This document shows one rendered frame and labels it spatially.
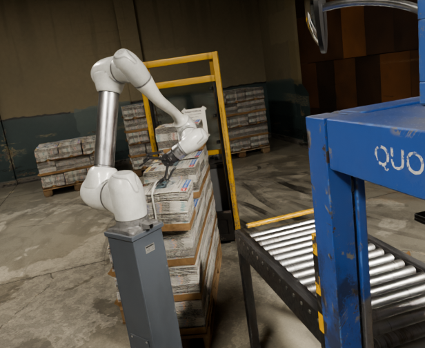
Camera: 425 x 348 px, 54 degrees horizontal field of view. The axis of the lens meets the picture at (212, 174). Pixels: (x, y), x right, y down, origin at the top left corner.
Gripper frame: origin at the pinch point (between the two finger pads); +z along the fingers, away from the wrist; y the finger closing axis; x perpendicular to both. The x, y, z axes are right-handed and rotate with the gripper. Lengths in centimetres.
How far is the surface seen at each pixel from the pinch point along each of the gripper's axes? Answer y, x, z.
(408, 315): 82, -105, -76
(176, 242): 40.8, -9.9, 8.5
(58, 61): -254, 623, 213
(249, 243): 57, -33, -31
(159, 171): 5.9, 47.3, 8.2
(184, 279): 62, -10, 19
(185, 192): 19.0, -14.1, -15.1
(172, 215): 25.3, -14.8, -1.6
